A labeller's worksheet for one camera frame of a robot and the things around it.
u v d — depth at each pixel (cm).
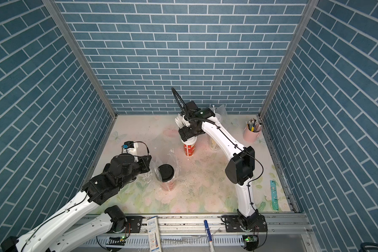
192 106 68
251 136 98
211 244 68
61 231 43
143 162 62
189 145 87
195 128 63
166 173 72
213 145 96
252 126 96
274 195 83
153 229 71
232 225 73
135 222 74
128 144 63
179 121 94
